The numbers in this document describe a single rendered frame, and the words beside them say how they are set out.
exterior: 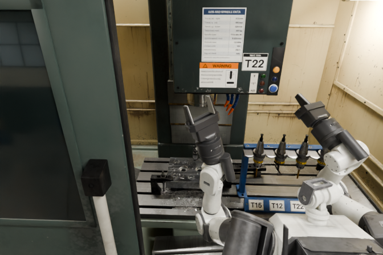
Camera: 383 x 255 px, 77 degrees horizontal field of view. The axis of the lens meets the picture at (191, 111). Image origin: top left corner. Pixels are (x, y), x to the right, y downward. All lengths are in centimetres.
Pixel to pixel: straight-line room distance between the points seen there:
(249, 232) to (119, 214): 37
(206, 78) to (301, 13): 127
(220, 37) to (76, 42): 58
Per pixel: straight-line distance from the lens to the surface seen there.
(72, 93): 60
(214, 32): 98
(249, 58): 101
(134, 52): 211
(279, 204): 146
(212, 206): 98
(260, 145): 127
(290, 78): 223
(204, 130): 77
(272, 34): 102
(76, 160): 69
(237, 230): 76
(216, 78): 102
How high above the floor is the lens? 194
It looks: 25 degrees down
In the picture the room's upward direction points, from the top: straight up
